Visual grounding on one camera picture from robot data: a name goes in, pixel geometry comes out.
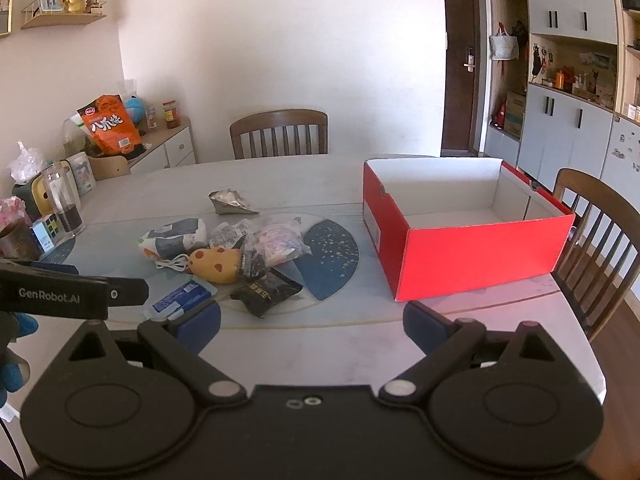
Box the white usb cable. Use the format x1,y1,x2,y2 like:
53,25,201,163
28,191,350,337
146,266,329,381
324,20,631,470
154,252,191,273

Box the white blue tissue pack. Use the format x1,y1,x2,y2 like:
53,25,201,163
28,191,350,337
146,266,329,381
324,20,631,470
137,218,208,260

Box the yellow spotted plush toy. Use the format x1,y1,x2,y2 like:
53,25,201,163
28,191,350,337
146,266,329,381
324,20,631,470
188,247,241,285

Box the black snack packet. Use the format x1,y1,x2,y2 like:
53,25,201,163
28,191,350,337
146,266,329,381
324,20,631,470
230,269,304,318

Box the white printed snack packet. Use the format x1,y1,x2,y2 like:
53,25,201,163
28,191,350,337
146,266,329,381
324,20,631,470
208,219,254,249

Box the silver foil snack bag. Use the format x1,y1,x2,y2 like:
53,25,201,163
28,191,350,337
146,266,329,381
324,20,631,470
208,188,257,214

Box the purple clear snack bag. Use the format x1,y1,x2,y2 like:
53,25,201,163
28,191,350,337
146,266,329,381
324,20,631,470
253,222,311,268

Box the clear bag black contents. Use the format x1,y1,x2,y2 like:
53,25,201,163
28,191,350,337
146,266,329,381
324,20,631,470
241,237,269,282

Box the blue gloved left hand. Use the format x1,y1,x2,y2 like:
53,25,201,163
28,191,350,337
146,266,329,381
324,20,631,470
1,312,39,405

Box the small colourful cube box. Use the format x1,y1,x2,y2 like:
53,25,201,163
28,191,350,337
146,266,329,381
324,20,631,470
30,214,65,254

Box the white yellow kettle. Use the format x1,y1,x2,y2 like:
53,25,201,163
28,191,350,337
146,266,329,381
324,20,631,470
12,174,53,222

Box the red cardboard box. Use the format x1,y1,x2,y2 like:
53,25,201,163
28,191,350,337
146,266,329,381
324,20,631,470
362,157,575,301

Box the printed white cup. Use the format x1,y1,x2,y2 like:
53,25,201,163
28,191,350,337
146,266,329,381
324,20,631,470
67,152,96,196

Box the wooden basket on sideboard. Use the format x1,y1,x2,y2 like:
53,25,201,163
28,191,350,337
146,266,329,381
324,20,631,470
89,155,130,181

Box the white drawer sideboard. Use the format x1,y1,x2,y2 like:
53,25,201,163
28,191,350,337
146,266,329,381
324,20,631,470
128,117,196,174

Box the orange snack bag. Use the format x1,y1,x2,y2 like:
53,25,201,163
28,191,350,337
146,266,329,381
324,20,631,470
77,94,142,156

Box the right wooden chair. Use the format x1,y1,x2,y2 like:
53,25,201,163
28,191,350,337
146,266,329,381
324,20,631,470
552,168,639,341

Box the wooden chair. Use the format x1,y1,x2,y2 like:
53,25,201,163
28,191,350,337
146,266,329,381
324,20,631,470
230,108,329,159
552,168,639,341

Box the blue globe toy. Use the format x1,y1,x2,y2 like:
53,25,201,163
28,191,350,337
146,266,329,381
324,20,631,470
125,96,145,125

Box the sauce jar red lid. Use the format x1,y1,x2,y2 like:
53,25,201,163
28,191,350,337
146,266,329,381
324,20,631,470
163,100,180,129

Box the far wooden chair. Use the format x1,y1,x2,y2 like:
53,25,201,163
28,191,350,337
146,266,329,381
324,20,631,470
230,108,329,159

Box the hanging tote bag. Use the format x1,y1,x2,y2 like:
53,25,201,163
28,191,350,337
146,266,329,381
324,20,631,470
489,23,520,61

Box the brown entrance door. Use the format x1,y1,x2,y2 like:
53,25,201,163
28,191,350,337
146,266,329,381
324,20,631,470
442,0,480,156

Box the wall shelf with ornament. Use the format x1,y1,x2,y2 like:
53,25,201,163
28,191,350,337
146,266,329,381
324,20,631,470
21,0,105,30

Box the white wall cabinet unit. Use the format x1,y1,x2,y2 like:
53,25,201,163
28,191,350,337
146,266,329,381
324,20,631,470
484,0,639,204

